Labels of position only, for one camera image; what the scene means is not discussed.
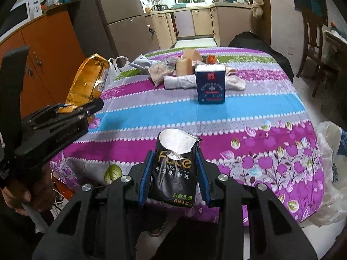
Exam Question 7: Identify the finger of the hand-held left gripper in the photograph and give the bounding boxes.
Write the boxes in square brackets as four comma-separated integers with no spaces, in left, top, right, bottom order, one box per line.
[58,99,104,120]
[23,104,65,129]

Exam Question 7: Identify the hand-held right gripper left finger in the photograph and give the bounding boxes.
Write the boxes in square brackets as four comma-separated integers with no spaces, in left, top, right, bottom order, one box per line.
[33,149,163,260]

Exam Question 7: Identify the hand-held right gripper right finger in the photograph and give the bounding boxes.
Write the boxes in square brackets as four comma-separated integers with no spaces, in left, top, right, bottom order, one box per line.
[196,148,318,260]

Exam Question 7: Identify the orange foil wrapper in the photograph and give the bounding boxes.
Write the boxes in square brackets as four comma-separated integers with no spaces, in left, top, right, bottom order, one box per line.
[58,54,110,114]

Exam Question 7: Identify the black tissue packet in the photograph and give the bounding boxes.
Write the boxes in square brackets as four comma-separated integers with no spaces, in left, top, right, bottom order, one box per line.
[148,128,204,209]

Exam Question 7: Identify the white blue-printed plastic packet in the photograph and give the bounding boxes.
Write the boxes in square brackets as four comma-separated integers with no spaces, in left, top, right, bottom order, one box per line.
[127,55,164,72]

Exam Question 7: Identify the white tissue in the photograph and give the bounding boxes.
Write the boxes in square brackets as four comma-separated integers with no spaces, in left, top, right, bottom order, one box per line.
[163,74,197,90]

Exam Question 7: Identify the blue white carton box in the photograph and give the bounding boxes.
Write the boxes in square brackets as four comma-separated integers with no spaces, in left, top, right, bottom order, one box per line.
[195,64,227,105]

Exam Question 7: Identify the yellow sponge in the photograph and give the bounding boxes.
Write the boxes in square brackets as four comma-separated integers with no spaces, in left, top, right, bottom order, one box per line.
[176,57,194,76]

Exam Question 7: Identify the trash bin with white bag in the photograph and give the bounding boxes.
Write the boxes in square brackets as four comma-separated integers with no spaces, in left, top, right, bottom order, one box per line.
[300,120,347,228]

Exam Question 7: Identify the person's left hand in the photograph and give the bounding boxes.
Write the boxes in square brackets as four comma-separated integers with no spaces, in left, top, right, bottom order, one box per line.
[0,165,56,217]

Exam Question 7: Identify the orange wooden cabinet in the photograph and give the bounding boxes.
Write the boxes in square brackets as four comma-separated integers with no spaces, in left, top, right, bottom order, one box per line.
[0,1,93,121]

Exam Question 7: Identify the striped floral tablecloth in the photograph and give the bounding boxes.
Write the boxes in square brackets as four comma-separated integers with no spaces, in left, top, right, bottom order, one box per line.
[50,46,326,226]

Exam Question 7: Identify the clear bag of beige scraps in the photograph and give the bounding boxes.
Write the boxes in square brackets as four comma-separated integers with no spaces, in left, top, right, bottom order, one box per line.
[149,61,177,88]

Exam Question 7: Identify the grey refrigerator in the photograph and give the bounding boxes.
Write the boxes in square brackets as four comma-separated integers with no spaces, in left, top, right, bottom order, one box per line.
[50,0,152,63]

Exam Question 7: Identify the white microwave oven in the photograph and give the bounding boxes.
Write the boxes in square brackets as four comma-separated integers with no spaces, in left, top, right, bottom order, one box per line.
[0,0,30,37]

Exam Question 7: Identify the white paper box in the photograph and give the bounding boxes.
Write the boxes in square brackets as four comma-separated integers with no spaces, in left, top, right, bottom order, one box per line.
[28,0,43,17]

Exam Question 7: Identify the brown cardboard piece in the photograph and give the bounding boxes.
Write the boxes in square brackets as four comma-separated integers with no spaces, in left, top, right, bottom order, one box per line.
[184,48,203,62]

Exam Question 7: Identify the beige kitchen base cabinets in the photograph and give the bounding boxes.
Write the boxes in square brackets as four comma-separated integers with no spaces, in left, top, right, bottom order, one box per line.
[145,3,252,50]

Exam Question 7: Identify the black bag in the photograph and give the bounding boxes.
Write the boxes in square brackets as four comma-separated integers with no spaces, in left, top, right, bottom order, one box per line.
[228,32,295,80]

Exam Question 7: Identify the brown wooden chair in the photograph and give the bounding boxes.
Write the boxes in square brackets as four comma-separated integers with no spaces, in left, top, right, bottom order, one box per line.
[297,7,339,98]

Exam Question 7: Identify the small white handled plastic bag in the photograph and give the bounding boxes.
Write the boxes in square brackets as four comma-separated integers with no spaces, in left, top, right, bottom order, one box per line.
[104,56,131,87]

